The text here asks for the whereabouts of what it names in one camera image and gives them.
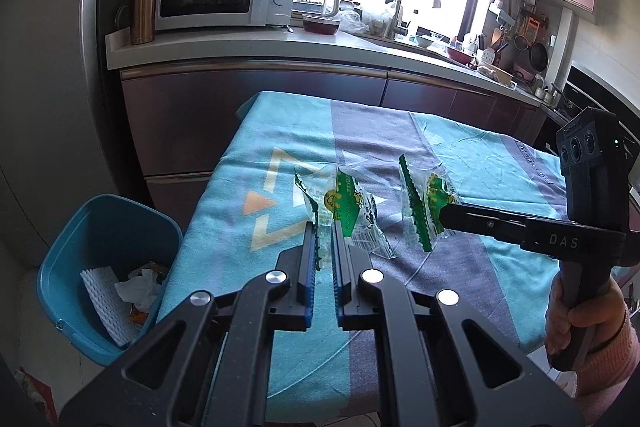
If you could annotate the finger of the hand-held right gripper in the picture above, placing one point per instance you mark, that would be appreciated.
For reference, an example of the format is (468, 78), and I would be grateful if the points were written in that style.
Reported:
(480, 233)
(485, 216)

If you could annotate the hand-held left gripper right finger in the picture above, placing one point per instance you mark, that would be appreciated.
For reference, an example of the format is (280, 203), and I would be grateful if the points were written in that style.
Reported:
(340, 279)

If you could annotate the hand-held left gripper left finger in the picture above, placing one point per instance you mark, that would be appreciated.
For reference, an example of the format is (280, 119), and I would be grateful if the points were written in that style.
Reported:
(310, 272)

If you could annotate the green printed clear wrapper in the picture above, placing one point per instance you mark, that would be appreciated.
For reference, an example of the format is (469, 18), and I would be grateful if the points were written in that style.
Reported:
(355, 202)
(425, 207)

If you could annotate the brown orange snack bag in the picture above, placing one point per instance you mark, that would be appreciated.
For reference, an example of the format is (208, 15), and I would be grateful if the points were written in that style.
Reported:
(157, 271)

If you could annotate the white tissue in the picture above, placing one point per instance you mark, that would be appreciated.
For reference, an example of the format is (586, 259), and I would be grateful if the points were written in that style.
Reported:
(137, 289)

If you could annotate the orange peel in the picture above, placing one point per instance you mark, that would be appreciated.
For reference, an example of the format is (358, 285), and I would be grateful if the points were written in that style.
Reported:
(138, 317)

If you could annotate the white foam fruit net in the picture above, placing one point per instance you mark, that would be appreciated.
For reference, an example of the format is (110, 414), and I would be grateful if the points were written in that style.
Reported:
(107, 302)

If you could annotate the blue plastic trash bin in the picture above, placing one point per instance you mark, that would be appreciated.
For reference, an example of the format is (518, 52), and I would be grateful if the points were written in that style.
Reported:
(65, 257)

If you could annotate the person's right forearm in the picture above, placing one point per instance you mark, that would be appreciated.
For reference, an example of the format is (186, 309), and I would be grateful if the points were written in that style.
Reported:
(615, 369)

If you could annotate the person's right hand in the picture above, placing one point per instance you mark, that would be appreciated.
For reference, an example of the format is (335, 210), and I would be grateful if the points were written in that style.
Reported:
(600, 319)

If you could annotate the steel pot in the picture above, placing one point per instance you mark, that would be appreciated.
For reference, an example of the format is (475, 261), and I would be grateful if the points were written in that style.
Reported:
(546, 89)

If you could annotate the pink pot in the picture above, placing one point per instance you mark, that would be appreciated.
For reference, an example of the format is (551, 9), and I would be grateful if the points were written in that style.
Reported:
(522, 71)

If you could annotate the black frying pan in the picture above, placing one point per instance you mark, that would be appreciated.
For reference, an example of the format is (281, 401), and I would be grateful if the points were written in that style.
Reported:
(539, 57)

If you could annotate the blue grey printed tablecloth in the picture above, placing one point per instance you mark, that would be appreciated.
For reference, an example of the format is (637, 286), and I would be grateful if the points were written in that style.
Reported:
(240, 147)

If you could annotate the beige dish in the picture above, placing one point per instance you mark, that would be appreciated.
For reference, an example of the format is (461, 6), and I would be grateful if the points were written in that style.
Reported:
(495, 73)

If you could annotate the red bowl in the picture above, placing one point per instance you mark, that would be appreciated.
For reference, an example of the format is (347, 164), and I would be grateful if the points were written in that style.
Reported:
(460, 54)

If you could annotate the hanging utensil rack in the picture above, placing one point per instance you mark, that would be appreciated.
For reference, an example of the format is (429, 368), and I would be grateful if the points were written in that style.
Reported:
(520, 27)

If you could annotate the brown kitchen counter cabinet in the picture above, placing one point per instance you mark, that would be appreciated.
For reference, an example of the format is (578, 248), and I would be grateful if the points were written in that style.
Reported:
(250, 107)

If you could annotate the kitchen sink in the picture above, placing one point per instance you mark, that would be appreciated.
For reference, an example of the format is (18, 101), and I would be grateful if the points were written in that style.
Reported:
(425, 49)

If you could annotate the white bowl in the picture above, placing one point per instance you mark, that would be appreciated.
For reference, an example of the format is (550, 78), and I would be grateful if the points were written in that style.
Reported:
(423, 41)

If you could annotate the steel kitchen faucet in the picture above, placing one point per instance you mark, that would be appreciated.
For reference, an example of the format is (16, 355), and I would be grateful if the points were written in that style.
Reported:
(400, 7)

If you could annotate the clear plastic bag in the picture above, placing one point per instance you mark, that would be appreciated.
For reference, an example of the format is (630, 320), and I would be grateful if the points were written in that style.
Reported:
(365, 22)

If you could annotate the dark red food container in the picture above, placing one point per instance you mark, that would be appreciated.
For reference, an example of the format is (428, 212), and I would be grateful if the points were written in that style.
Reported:
(321, 25)

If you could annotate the red green package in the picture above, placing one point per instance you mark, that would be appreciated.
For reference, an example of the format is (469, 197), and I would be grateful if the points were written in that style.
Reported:
(35, 387)

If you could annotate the copper travel mug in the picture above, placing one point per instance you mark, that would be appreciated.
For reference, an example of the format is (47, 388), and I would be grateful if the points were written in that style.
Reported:
(144, 7)

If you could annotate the grey refrigerator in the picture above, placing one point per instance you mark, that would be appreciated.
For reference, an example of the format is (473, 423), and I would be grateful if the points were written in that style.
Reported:
(75, 7)

